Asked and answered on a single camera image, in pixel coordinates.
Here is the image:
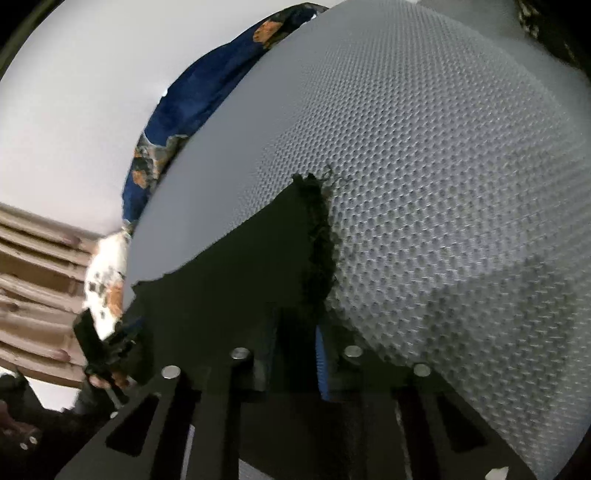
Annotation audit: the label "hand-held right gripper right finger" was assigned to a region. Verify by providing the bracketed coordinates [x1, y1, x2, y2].
[314, 323, 539, 480]

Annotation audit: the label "blue floral blanket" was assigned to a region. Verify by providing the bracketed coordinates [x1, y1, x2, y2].
[121, 2, 331, 227]

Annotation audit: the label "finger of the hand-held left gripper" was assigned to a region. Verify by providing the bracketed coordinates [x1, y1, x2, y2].
[108, 318, 151, 358]

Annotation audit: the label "black pants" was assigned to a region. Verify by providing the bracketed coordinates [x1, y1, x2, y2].
[129, 172, 338, 393]

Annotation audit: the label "beige floral curtain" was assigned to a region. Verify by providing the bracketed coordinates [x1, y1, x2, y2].
[0, 200, 105, 384]

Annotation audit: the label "dark cloth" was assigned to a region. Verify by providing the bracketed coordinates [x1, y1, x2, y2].
[512, 0, 583, 66]

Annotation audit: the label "person's left hand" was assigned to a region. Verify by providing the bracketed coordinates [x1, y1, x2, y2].
[88, 370, 131, 391]

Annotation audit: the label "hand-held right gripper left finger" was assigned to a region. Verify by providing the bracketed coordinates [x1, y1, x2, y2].
[55, 323, 279, 480]

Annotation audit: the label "grey mesh mattress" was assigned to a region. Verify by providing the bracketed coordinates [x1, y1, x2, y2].
[122, 0, 591, 480]

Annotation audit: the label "white floral pillow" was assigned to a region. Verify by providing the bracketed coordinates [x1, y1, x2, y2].
[84, 228, 132, 340]

